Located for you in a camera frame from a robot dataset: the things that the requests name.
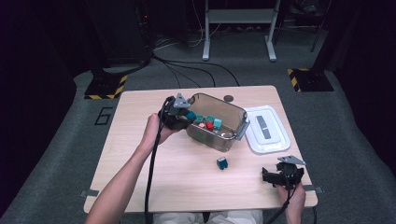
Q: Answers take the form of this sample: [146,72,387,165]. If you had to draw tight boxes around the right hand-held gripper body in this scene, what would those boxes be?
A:
[274,155,307,190]

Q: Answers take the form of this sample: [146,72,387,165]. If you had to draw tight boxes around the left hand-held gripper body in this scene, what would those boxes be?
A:
[158,91,192,131]

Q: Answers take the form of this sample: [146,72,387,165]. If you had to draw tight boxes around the white box lid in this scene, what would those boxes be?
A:
[244,105,292,156]

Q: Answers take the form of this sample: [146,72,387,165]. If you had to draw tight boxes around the transparent grey storage box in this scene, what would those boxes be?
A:
[182,92,251,153]

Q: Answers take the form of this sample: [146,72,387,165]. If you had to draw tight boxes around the person's left hand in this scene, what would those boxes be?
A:
[140,112,182,151]

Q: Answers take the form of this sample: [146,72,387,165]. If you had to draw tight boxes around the person's right hand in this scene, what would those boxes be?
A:
[276,182,307,216]

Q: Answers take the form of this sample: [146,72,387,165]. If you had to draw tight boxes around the grey tape strip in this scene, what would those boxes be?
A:
[303,184,324,194]
[78,189,100,199]

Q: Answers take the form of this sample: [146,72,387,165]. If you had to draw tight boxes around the blue white-topped building block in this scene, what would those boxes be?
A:
[216,156,229,171]

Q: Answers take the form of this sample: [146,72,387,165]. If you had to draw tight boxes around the person's white trousers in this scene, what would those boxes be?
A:
[152,209,264,224]

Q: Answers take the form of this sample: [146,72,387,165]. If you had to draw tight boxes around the black stand yellow-striped base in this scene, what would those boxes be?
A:
[83,66,129,101]
[286,67,335,93]

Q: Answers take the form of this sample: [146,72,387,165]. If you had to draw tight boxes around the black equipment cabinet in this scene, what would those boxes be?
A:
[83,0,154,68]

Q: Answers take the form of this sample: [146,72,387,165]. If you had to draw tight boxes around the right hand-held gripper black cable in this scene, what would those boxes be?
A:
[267,185,297,224]

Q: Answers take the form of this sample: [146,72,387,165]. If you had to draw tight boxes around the black floor cable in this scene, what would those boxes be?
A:
[152,54,241,88]
[161,60,217,89]
[163,63,202,89]

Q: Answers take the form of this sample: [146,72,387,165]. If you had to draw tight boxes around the white cable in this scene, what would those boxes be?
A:
[186,0,226,49]

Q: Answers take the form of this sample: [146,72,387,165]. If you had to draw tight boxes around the white metal desk frame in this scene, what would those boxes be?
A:
[202,0,282,63]

